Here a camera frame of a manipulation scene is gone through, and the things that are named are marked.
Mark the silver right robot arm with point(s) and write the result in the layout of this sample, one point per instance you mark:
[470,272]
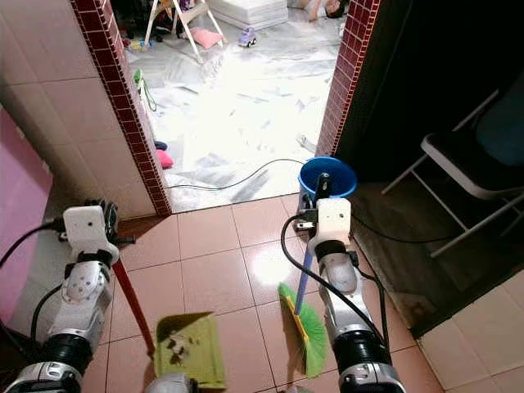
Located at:
[340,278]

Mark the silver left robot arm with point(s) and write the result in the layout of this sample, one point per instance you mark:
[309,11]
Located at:
[86,295]

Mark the blue plastic bucket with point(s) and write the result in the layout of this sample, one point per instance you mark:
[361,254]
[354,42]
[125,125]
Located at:
[307,184]

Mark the small white rag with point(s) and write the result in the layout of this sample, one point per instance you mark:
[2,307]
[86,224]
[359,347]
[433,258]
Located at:
[308,145]

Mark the pink slipper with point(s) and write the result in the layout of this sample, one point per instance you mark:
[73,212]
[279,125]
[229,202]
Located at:
[164,158]

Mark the pink foam mat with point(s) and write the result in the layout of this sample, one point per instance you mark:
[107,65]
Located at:
[20,213]

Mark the dark folding chair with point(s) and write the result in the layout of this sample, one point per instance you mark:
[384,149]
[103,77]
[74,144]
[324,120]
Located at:
[458,164]

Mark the grey dust clump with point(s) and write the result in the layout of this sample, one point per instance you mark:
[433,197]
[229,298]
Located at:
[178,348]

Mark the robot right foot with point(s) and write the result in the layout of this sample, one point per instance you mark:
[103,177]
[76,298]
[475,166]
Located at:
[299,390]

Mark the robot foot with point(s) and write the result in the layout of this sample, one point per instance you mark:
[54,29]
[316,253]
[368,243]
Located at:
[299,390]
[172,385]

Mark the small purple toy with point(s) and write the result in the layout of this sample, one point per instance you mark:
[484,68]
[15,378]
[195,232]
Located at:
[247,37]

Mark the person's bare foot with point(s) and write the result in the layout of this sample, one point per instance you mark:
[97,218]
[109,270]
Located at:
[323,8]

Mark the pink cushion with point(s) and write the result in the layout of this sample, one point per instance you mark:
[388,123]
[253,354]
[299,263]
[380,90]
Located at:
[207,37]

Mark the white folding stand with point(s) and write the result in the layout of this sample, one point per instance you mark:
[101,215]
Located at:
[190,33]

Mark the white folded mattress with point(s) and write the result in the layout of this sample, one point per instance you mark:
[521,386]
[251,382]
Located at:
[246,11]

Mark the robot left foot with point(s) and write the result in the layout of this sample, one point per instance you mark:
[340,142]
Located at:
[172,385]

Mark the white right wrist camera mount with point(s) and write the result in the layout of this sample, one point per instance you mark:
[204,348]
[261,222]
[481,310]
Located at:
[334,219]

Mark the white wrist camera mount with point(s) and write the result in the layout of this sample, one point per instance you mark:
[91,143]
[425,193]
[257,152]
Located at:
[90,233]
[334,219]

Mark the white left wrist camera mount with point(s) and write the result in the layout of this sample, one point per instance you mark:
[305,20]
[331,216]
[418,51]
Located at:
[90,233]

